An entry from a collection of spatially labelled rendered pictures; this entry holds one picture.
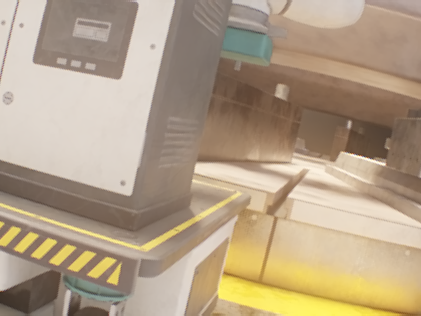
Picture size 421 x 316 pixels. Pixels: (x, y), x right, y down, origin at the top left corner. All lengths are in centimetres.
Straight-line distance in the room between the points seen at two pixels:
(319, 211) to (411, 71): 85
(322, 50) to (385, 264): 95
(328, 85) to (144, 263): 631
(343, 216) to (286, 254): 23
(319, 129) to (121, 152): 755
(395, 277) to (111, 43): 138
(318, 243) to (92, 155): 118
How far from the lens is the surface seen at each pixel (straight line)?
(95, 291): 83
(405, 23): 247
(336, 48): 241
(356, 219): 187
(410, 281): 199
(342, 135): 603
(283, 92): 351
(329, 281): 193
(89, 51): 87
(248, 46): 134
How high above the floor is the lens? 51
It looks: 5 degrees down
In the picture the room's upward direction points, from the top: 13 degrees clockwise
